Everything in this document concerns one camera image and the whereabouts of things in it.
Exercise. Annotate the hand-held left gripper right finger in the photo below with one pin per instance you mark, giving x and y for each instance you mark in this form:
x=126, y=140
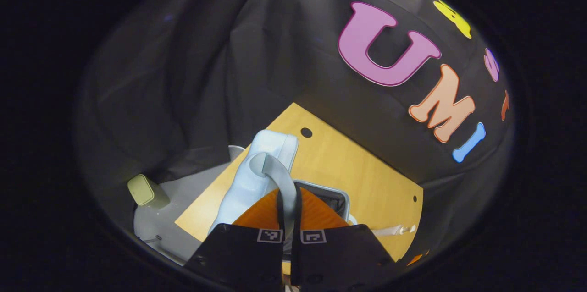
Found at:
x=339, y=255

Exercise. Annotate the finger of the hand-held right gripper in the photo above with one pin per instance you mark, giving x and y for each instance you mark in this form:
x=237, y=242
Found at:
x=418, y=257

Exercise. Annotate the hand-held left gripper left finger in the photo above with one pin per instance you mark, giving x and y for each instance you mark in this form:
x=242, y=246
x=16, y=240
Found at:
x=238, y=260

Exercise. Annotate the light blue suitcase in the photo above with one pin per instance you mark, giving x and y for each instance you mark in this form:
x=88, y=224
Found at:
x=243, y=182

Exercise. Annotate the pale green block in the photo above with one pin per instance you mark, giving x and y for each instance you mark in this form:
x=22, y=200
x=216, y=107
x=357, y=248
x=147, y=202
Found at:
x=144, y=190

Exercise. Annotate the black backdrop cloth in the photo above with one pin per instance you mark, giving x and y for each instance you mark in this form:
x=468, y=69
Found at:
x=206, y=53

